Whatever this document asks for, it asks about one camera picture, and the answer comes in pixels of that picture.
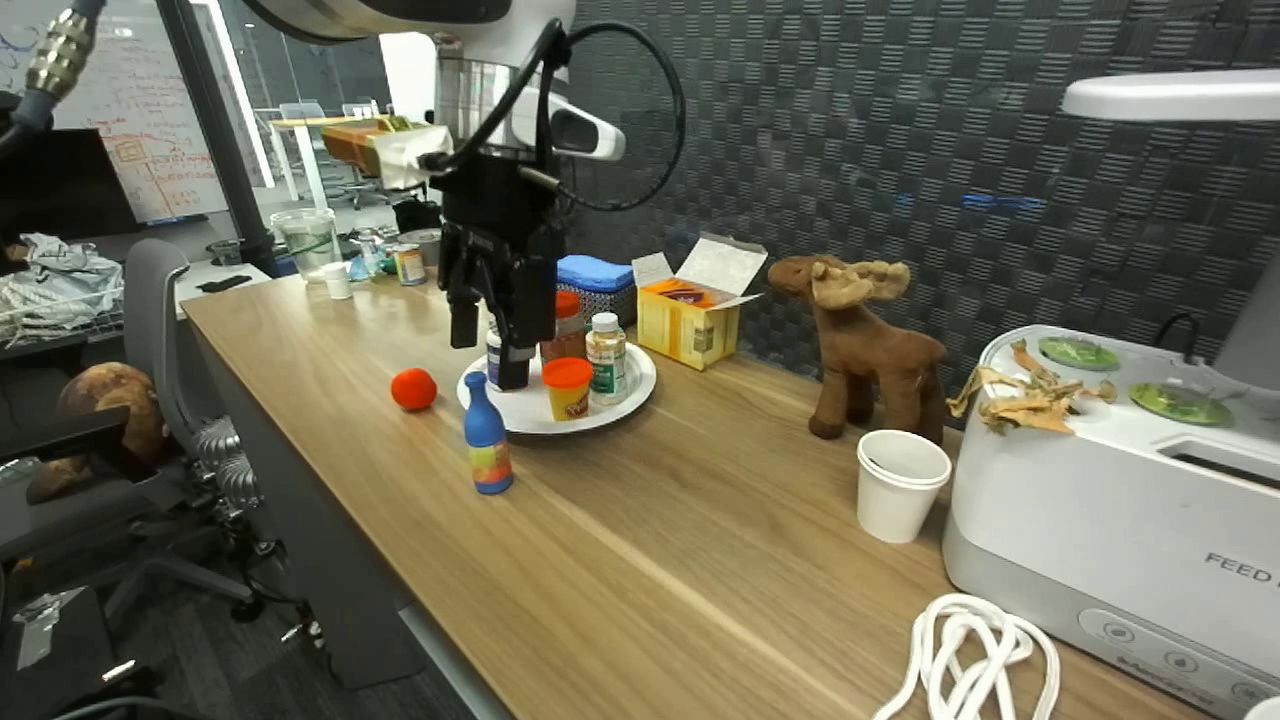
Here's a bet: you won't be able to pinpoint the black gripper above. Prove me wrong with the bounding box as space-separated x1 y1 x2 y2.
434 147 567 398

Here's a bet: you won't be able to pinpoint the orange lid yellow tub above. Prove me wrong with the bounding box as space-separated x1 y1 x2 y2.
541 353 596 424

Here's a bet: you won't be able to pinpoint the orange red ball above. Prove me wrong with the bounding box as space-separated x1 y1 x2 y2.
387 366 446 415

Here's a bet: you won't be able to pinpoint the blue bottle colourful label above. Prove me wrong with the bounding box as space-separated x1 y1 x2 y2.
460 374 518 501

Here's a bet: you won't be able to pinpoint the white bottle green label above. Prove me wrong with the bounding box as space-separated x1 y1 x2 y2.
584 307 629 401

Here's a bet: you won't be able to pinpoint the small labelled jar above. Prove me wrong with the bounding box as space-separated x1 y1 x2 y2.
392 239 434 287

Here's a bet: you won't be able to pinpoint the grey woven basket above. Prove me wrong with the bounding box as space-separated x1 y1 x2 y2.
581 282 642 336

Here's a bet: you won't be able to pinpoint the blue sponge cloth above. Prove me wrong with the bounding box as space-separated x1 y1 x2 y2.
556 252 635 295

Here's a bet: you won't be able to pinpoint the white paper plate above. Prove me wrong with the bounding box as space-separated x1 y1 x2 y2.
454 336 660 440

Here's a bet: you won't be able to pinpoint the open yellow cardboard box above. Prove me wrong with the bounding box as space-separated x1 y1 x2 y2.
633 234 773 374

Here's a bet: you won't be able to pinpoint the clear plastic container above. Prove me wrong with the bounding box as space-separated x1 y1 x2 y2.
273 206 345 278

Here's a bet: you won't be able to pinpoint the grey office chair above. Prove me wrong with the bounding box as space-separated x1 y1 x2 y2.
0 236 324 671

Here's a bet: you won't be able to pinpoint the black pillar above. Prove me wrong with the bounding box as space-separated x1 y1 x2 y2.
158 0 283 278

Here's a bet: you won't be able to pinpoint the brown plush moose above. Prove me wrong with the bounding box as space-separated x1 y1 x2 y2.
765 252 953 443

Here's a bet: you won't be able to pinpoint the brown plush toy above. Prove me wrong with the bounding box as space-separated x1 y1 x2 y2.
26 356 174 506

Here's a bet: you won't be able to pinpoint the whiteboard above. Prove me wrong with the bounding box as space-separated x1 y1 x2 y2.
0 0 231 234

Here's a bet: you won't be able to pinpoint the grey crumpled cloth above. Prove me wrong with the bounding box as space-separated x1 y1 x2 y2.
0 234 127 353

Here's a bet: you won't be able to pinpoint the white paper cup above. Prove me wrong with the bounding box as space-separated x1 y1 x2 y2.
853 429 958 547

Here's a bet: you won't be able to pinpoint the dried brown leaves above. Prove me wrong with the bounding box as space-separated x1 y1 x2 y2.
949 336 1122 440

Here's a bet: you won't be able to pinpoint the white desk lamp head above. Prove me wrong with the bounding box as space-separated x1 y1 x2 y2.
1059 70 1280 129

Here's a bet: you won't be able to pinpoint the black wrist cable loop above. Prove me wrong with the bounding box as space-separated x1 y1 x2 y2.
533 17 692 218

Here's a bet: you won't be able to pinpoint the white rope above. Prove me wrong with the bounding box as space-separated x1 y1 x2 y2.
873 592 1069 720

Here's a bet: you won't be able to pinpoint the black appliance cable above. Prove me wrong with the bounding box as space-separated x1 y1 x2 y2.
1153 307 1206 366

